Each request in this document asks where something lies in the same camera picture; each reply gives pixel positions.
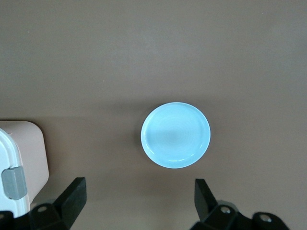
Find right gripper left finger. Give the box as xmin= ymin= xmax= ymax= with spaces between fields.
xmin=0 ymin=176 xmax=86 ymax=230

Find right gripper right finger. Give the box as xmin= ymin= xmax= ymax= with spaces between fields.
xmin=191 ymin=178 xmax=288 ymax=230

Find white lidded lunch box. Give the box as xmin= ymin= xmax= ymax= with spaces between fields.
xmin=0 ymin=121 xmax=50 ymax=219

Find light blue round plate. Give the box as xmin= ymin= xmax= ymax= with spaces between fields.
xmin=140 ymin=102 xmax=212 ymax=169

